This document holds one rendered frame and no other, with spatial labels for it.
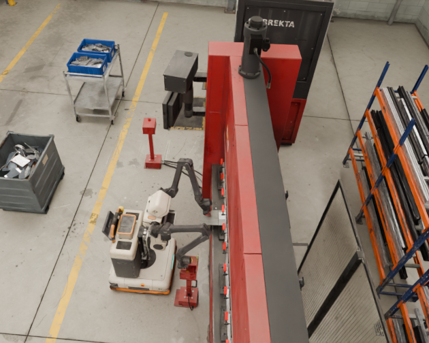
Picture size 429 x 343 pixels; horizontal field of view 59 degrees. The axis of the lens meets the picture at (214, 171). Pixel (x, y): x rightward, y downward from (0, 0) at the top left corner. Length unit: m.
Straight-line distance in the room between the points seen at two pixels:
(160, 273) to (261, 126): 2.19
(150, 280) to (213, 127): 1.77
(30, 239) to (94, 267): 0.93
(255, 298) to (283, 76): 2.32
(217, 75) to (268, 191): 1.62
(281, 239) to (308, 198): 3.33
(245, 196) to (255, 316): 0.73
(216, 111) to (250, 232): 1.99
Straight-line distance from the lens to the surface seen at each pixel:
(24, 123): 6.80
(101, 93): 6.53
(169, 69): 3.99
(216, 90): 3.76
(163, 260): 4.38
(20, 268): 5.03
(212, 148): 4.26
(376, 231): 4.91
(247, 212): 2.25
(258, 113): 2.91
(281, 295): 2.02
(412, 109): 5.01
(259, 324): 1.94
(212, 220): 3.78
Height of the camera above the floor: 4.09
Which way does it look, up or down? 47 degrees down
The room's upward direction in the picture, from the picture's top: 5 degrees clockwise
